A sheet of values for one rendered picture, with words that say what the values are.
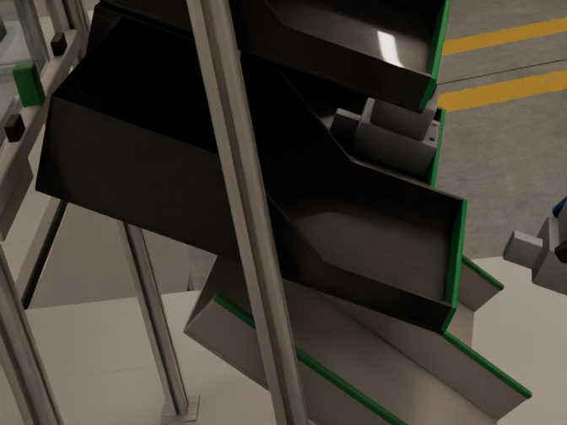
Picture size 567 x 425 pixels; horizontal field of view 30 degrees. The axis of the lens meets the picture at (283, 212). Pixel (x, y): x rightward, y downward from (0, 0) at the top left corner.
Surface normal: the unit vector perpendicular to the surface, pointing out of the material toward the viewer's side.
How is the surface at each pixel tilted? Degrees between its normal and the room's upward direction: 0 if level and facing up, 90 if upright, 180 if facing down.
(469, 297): 90
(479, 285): 90
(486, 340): 0
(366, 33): 25
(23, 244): 0
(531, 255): 89
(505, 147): 0
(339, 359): 45
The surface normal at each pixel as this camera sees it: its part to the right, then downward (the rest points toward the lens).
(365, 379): 0.58, -0.62
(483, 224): -0.15, -0.84
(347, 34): 0.27, -0.77
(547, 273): -0.18, 0.53
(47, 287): 0.99, -0.11
